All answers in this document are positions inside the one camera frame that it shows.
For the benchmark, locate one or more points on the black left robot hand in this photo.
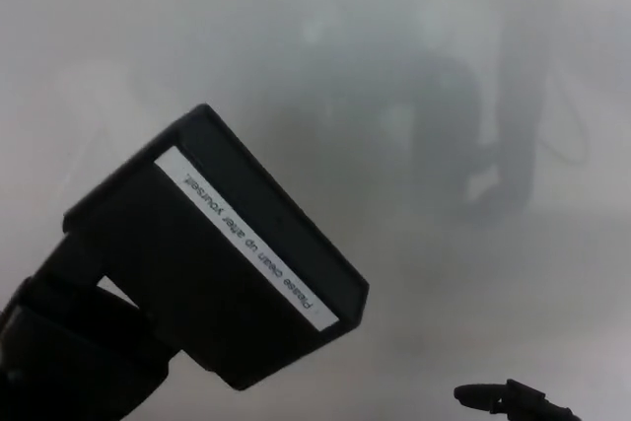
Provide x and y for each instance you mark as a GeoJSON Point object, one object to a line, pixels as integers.
{"type": "Point", "coordinates": [74, 357]}

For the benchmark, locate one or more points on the black magnetic marker holder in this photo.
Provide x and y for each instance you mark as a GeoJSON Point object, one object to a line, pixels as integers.
{"type": "Point", "coordinates": [197, 263]}

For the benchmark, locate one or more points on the white whiteboard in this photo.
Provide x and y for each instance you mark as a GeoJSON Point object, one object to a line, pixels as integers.
{"type": "Point", "coordinates": [345, 46]}

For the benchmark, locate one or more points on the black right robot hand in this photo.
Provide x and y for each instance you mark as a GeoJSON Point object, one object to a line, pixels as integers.
{"type": "Point", "coordinates": [522, 403]}

